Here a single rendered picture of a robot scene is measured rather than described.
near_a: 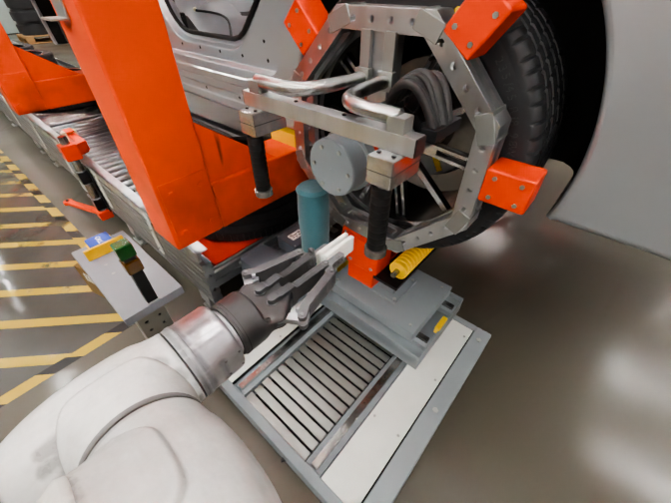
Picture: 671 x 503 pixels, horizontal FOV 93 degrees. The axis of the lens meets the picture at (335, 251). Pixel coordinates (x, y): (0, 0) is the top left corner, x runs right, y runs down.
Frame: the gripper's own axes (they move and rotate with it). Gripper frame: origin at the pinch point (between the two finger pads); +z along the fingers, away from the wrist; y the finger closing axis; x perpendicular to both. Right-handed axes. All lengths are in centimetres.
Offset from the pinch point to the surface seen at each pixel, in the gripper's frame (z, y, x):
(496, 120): 32.5, 8.9, 14.2
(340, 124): 13.4, -10.5, 14.1
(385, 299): 44, -13, -60
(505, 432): 40, 41, -83
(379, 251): 11.1, 1.4, -6.2
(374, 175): 10.5, -0.7, 9.0
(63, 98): 22, -253, -26
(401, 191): 42.9, -12.7, -12.5
